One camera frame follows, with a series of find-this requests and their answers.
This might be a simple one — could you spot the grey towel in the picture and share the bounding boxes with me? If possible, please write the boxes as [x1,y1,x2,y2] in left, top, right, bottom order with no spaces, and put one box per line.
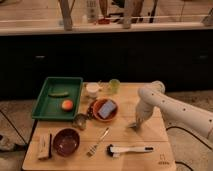
[127,123,138,130]

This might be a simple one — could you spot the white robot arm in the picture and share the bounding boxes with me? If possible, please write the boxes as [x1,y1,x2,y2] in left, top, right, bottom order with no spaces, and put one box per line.
[136,81,213,142]

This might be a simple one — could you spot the blue sponge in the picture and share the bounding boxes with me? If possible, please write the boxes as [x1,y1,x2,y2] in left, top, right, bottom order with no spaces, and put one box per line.
[98,100,116,119]

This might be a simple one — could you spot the orange bowl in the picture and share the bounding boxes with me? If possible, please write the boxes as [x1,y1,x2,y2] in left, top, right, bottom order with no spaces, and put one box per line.
[93,99,118,122]

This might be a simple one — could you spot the white black dish brush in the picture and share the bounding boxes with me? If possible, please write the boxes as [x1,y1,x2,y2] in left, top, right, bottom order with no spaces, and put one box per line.
[106,144,154,157]

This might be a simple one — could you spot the green translucent cup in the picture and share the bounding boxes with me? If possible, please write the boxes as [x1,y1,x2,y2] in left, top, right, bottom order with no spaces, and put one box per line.
[109,79,120,94]

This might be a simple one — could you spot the white cup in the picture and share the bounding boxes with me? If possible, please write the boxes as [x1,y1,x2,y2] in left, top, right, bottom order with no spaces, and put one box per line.
[86,83,100,98]

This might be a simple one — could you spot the metal fork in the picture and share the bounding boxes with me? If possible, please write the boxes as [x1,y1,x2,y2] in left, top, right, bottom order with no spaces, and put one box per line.
[86,127,109,157]

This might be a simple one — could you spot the small metal cup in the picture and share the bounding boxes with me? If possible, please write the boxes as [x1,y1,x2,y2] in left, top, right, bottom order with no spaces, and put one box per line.
[73,114,87,130]

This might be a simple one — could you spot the orange peach fruit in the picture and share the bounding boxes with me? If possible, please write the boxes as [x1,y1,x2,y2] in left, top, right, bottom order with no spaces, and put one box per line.
[61,100,73,111]

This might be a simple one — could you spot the dark maroon bowl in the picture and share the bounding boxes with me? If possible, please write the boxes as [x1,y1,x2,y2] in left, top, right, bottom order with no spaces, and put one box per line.
[53,128,80,157]

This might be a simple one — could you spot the green cucumber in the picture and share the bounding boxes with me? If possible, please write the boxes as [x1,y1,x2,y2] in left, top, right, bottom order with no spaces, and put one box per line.
[48,92,69,98]

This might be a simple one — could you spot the green plastic tray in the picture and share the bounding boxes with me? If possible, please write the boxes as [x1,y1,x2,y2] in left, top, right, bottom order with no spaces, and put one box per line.
[32,77,83,121]

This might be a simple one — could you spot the wooden block with black strip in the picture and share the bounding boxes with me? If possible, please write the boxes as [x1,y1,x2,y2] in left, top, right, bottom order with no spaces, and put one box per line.
[37,133,52,160]

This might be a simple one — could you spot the black cable on floor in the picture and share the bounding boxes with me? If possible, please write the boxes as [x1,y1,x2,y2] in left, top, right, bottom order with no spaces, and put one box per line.
[166,125,213,152]

